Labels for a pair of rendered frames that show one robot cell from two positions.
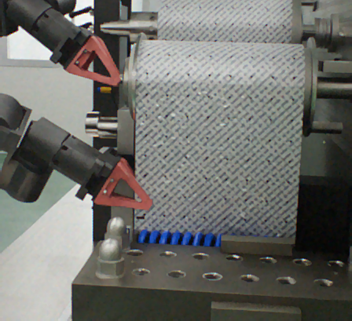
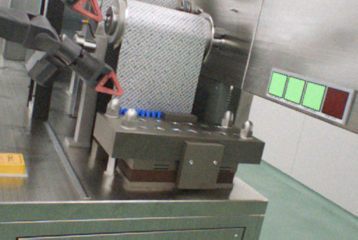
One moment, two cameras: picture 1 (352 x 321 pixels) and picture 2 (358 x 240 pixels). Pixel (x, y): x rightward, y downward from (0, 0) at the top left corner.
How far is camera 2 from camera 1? 49 cm
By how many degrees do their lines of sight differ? 33
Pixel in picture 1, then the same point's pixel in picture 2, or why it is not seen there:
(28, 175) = (53, 69)
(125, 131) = (101, 49)
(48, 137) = (73, 47)
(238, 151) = (171, 68)
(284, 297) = (215, 139)
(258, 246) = (182, 117)
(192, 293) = (175, 137)
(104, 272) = (129, 126)
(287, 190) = (191, 90)
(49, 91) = not seen: outside the picture
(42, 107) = not seen: outside the picture
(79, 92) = not seen: outside the picture
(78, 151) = (89, 58)
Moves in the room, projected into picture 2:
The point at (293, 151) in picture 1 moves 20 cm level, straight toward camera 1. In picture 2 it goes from (196, 71) to (228, 84)
